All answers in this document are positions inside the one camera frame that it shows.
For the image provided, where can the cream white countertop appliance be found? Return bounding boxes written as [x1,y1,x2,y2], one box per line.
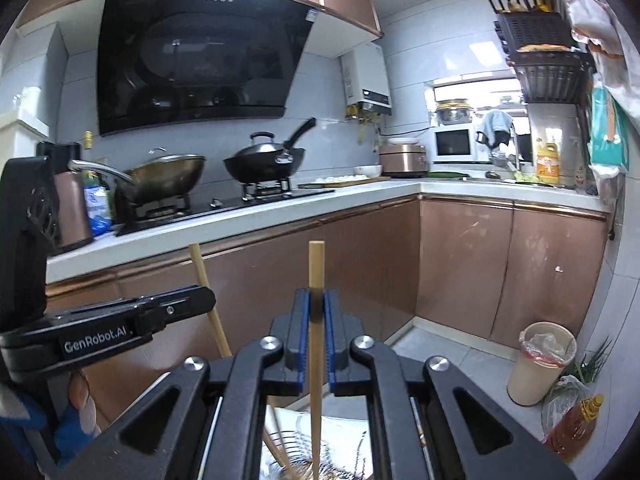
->
[0,85,51,161]

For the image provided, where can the orange white hanging bag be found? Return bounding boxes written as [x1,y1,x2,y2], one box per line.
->
[566,0,622,61]

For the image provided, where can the white microwave oven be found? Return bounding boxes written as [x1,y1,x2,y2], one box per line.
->
[431,124,483,163]

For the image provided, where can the amber oil bottle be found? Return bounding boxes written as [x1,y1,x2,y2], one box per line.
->
[544,394,605,461]

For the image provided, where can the yellow cooking oil jug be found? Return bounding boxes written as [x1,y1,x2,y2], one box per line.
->
[536,141,561,184]

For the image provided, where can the rose gold rice cooker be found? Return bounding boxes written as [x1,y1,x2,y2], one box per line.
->
[379,138,430,178]

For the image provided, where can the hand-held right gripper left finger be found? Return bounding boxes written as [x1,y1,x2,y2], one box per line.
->
[57,287,311,480]

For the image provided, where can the steel pot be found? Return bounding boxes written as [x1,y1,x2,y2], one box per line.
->
[434,101,473,126]

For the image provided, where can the crumpled clear plastic bag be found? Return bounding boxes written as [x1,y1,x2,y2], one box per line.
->
[542,375,596,441]

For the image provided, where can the wooden cutting board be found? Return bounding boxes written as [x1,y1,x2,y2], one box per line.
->
[298,174,392,190]

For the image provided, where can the kitchen window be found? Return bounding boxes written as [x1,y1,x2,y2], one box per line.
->
[431,77,531,161]

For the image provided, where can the teal tissue pack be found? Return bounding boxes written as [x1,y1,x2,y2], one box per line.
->
[589,74,630,167]

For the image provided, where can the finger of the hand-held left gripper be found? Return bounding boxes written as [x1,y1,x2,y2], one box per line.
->
[136,287,217,334]
[132,284,208,304]

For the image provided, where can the beige trash bin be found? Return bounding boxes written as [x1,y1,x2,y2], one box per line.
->
[506,321,578,407]

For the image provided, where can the white kitchen countertop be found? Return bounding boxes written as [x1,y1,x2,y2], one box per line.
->
[45,176,613,286]

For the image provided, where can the wire utensil holder grey wrap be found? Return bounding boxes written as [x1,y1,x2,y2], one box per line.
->
[260,405,373,480]

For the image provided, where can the green leafy vegetable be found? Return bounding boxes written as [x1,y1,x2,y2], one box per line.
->
[575,337,613,386]

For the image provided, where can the black wok with lid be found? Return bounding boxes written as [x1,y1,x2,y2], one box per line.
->
[222,117,317,183]

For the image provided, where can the bronze wok with lid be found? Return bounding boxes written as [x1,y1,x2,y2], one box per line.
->
[67,147,207,206]

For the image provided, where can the grey blue cloth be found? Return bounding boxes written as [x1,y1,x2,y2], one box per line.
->
[477,110,516,147]

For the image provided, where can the black range hood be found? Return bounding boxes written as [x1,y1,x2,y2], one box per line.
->
[96,0,321,137]

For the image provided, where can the black wall rack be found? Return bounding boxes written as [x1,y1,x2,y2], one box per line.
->
[478,0,596,106]

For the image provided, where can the blue label plastic bottle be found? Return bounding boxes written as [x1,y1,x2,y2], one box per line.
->
[82,170,116,236]

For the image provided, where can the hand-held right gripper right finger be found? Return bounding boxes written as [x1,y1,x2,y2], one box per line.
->
[322,287,576,480]

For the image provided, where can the person's left hand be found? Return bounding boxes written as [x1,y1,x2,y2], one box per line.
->
[69,371,99,434]

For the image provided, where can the white water heater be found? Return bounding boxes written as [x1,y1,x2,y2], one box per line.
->
[340,42,393,120]

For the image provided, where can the black gas stove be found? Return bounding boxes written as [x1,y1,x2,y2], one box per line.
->
[112,182,336,237]

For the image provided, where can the brown electric kettle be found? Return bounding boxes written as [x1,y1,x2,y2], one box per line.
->
[37,141,96,253]

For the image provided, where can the tan bamboo chopstick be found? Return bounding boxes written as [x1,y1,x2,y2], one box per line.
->
[188,243,233,359]
[308,241,325,480]

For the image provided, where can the white hanging plastic bag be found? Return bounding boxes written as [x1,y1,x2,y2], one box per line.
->
[600,35,640,136]

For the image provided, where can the copper lower cabinets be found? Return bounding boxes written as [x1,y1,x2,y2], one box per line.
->
[45,195,611,411]

